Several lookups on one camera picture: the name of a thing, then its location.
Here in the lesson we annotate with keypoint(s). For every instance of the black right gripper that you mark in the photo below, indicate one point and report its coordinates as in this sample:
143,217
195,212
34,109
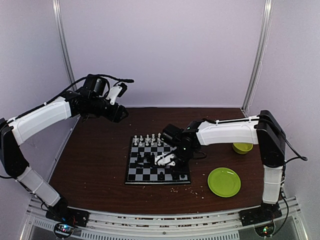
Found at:
175,171

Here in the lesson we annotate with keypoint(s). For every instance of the right aluminium frame post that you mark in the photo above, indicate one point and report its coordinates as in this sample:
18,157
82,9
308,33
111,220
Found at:
257,64

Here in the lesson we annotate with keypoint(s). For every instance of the black king piece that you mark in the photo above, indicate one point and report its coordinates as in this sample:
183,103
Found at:
161,176

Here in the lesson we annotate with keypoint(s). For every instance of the black and white chessboard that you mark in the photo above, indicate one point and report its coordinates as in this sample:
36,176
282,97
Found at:
145,175

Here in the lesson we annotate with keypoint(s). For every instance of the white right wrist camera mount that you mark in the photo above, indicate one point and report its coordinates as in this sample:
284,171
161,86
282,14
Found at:
165,159

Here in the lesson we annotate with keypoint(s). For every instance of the green plate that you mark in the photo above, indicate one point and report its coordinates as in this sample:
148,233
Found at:
224,182

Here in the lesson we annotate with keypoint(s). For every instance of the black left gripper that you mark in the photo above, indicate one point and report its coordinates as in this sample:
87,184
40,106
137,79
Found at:
114,116

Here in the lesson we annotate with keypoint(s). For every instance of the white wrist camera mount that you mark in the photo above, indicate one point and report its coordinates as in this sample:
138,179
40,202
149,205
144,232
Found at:
116,92
165,159

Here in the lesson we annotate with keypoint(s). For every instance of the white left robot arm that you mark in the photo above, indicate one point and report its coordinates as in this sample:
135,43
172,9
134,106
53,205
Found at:
93,95

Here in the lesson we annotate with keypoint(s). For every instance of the front aluminium rail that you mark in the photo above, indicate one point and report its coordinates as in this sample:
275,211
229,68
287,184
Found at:
219,225

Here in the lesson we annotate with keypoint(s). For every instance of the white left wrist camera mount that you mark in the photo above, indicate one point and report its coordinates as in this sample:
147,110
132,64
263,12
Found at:
116,92

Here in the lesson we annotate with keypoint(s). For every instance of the green bowl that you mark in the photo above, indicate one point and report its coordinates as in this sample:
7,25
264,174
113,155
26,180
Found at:
242,148

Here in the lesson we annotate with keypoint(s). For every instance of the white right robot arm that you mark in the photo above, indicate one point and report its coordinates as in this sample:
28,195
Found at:
262,130

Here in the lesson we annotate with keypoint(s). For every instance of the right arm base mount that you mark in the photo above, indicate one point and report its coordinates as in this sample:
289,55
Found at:
262,218

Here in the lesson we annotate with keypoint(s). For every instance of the pile of black chess pieces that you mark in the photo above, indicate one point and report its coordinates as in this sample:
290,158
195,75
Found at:
148,158

